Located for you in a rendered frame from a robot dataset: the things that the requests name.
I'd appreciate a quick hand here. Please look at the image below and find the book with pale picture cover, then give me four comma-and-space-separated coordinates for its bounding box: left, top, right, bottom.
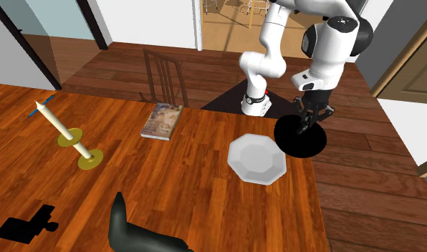
140, 102, 184, 142

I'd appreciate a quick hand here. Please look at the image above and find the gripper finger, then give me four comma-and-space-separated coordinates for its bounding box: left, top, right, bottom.
292, 97, 315, 135
312, 104, 336, 123

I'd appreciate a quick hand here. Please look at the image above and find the dark grey curved figure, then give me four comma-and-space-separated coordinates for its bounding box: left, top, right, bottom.
107, 191, 196, 252

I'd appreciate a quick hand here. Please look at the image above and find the metal stool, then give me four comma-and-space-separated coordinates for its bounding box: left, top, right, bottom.
246, 0, 272, 29

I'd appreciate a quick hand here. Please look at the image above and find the blue pen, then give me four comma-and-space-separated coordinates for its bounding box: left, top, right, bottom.
27, 94, 56, 119

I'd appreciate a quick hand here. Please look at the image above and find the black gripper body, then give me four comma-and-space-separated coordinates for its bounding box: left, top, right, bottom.
300, 89, 333, 112

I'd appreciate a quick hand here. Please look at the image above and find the cream candle with gold holder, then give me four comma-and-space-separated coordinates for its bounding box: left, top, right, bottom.
34, 100, 105, 171

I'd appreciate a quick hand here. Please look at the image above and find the white octagonal plate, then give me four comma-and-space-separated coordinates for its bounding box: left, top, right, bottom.
226, 132, 288, 186

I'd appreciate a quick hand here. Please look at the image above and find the black angular object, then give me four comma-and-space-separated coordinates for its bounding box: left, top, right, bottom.
0, 203, 60, 245

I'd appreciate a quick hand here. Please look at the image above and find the dark wooden chair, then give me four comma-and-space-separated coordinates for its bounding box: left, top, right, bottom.
138, 47, 191, 109

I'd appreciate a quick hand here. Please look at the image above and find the dark framed glass door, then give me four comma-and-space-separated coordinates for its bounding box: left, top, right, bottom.
0, 0, 110, 91

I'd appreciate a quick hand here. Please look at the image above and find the dark robot stand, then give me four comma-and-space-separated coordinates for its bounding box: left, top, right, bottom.
200, 79, 299, 120

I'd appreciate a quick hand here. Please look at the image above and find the brown wooden table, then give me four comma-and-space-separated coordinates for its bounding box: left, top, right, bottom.
0, 82, 332, 252

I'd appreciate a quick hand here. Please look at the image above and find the light wooden door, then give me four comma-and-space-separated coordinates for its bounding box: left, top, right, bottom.
370, 6, 427, 106

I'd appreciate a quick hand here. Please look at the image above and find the black round plate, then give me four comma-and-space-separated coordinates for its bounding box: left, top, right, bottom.
273, 113, 328, 159

